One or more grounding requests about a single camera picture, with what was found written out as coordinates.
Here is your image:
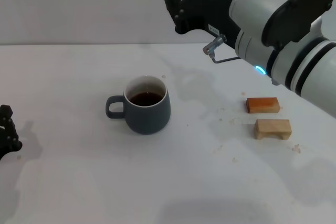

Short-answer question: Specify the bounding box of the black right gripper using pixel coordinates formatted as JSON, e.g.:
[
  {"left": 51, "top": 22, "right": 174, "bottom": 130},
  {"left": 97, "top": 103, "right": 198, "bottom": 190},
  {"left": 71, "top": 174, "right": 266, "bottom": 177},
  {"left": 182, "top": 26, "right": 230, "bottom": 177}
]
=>
[{"left": 160, "top": 0, "right": 241, "bottom": 49}]

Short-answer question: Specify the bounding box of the dark grey ceramic cup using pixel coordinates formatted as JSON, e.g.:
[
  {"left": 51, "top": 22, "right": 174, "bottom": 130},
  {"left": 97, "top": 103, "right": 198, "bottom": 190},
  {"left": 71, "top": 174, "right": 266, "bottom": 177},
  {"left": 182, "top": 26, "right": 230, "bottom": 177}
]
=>
[{"left": 105, "top": 76, "right": 171, "bottom": 135}]

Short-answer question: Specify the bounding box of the dark brown coffee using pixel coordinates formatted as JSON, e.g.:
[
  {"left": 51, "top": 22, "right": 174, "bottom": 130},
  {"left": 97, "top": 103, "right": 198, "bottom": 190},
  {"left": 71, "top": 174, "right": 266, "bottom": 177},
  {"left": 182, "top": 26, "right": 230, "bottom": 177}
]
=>
[{"left": 128, "top": 92, "right": 163, "bottom": 107}]

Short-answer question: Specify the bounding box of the reddish brown wooden block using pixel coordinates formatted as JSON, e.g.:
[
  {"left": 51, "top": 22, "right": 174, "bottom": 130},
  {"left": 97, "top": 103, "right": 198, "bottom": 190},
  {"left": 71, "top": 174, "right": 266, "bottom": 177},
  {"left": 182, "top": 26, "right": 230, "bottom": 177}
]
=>
[{"left": 246, "top": 97, "right": 281, "bottom": 114}]

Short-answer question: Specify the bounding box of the light wooden notched block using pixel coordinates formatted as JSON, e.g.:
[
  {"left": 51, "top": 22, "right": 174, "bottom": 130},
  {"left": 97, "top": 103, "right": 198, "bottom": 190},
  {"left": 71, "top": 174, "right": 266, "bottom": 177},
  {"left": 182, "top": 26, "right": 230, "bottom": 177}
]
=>
[{"left": 253, "top": 119, "right": 292, "bottom": 140}]

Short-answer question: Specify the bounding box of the right arm cable with connector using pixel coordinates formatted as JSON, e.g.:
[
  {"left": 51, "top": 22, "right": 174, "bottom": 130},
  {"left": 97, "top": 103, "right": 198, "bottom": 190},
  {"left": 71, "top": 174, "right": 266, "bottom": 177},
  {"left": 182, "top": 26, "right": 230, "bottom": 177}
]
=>
[{"left": 202, "top": 34, "right": 241, "bottom": 65}]

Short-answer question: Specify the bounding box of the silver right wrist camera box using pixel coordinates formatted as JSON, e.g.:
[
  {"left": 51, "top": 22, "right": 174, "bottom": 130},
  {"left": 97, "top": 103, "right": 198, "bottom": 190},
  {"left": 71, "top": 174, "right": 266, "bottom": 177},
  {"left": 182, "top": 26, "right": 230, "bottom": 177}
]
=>
[{"left": 228, "top": 0, "right": 336, "bottom": 49}]

